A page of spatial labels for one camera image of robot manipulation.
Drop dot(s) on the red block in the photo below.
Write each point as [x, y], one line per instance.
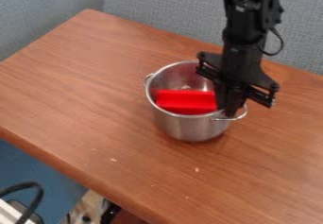
[187, 101]

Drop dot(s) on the metal pot with handles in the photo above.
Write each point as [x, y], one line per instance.
[190, 128]

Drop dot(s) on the black object under table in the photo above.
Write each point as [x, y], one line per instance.
[110, 214]

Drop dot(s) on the black chair frame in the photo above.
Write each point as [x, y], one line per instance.
[17, 212]

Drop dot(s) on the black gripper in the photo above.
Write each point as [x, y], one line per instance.
[238, 75]

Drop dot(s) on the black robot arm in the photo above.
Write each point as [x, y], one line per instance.
[251, 20]

